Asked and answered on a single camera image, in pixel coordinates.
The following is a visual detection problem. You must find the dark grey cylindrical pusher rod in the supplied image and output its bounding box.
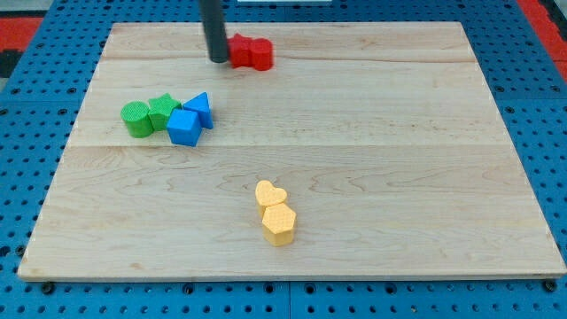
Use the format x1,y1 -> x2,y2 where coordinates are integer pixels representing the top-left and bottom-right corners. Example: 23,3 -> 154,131
198,0 -> 229,63

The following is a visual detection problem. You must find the red star block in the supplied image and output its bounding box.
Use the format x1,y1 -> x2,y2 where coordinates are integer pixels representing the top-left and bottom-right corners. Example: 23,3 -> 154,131
228,33 -> 252,68

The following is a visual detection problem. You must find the red cylinder block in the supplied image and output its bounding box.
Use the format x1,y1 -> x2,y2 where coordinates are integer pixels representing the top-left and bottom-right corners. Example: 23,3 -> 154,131
250,38 -> 274,71

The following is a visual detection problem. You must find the light wooden board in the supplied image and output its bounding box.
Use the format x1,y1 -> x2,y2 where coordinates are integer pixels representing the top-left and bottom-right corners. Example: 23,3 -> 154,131
18,22 -> 566,283

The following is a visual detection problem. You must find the blue triangle block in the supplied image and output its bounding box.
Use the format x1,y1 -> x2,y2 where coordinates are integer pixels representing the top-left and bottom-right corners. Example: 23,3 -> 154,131
182,92 -> 214,129

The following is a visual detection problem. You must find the green star block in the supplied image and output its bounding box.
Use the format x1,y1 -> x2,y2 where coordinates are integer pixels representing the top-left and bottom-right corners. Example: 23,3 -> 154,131
148,93 -> 182,131

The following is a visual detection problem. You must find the blue cube block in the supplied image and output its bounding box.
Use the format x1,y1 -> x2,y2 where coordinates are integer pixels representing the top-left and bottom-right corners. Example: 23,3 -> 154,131
167,109 -> 202,147

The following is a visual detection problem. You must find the green cylinder block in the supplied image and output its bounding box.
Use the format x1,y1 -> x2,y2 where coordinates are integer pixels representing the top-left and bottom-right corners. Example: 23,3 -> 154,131
120,101 -> 154,138

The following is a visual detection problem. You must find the yellow heart block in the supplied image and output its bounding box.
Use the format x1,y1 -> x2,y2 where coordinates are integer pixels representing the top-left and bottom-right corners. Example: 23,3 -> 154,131
255,180 -> 288,218

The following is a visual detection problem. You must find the yellow hexagon block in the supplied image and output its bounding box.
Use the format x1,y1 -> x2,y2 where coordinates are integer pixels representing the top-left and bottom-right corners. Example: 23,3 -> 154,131
262,203 -> 297,246

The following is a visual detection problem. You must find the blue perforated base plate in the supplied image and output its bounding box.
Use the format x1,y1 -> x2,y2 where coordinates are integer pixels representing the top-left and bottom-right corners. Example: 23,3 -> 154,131
1,0 -> 566,318

